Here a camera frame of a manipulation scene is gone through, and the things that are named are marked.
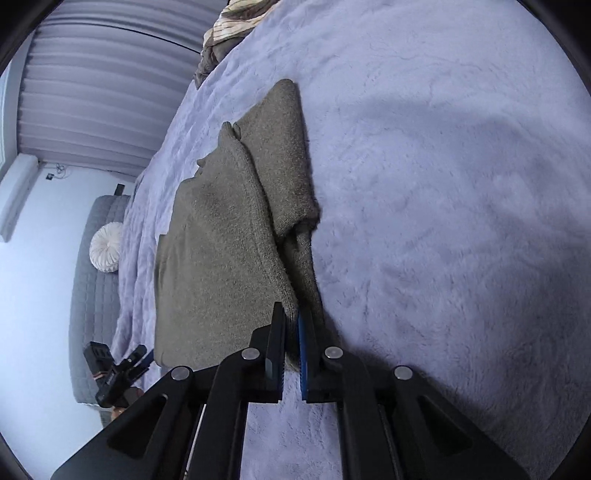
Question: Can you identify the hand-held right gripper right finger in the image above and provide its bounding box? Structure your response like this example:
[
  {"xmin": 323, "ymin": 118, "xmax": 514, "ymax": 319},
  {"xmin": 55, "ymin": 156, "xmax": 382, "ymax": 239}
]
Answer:
[{"xmin": 297, "ymin": 307, "xmax": 532, "ymax": 480}]

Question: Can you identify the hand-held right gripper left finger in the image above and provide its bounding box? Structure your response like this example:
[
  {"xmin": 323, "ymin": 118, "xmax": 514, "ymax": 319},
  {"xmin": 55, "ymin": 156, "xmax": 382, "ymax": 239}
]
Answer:
[{"xmin": 51, "ymin": 302, "xmax": 287, "ymax": 480}]

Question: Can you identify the brown knit sweater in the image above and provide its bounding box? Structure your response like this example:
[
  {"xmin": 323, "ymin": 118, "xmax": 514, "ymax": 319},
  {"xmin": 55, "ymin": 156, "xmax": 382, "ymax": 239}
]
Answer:
[{"xmin": 154, "ymin": 78, "xmax": 326, "ymax": 374}]

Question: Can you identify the person's left hand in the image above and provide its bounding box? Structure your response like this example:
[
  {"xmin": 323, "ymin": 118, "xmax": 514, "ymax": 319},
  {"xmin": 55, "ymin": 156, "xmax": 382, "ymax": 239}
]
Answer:
[{"xmin": 111, "ymin": 388, "xmax": 140, "ymax": 422}]

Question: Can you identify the grey quilted headboard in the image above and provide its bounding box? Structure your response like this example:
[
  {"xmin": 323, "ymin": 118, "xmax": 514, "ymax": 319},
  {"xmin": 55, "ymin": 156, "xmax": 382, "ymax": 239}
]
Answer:
[{"xmin": 68, "ymin": 195, "xmax": 132, "ymax": 407}]

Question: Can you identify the round white pleated pillow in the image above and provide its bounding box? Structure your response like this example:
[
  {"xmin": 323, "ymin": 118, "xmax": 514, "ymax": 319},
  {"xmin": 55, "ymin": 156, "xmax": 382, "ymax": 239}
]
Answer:
[{"xmin": 90, "ymin": 222, "xmax": 124, "ymax": 274}]

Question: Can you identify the lavender fleece blanket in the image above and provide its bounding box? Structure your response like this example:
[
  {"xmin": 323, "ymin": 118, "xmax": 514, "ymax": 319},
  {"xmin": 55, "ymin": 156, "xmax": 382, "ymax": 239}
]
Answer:
[{"xmin": 111, "ymin": 0, "xmax": 591, "ymax": 480}]

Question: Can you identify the white pleated curtain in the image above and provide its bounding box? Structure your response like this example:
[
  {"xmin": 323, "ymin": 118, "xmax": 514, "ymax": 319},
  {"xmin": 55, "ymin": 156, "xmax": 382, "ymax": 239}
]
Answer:
[{"xmin": 16, "ymin": 0, "xmax": 232, "ymax": 178}]

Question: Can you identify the grey-brown fleece cloth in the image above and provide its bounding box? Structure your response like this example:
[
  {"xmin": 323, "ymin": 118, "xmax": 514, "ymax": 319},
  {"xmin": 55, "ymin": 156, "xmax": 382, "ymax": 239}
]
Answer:
[{"xmin": 193, "ymin": 34, "xmax": 232, "ymax": 89}]

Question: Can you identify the beige striped cloth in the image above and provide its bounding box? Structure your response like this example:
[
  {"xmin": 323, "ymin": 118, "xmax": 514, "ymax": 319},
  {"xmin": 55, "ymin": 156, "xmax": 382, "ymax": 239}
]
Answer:
[{"xmin": 203, "ymin": 0, "xmax": 280, "ymax": 47}]

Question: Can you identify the white window frame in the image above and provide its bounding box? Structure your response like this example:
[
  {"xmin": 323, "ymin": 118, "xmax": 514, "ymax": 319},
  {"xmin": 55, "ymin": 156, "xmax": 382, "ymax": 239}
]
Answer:
[{"xmin": 0, "ymin": 154, "xmax": 38, "ymax": 243}]

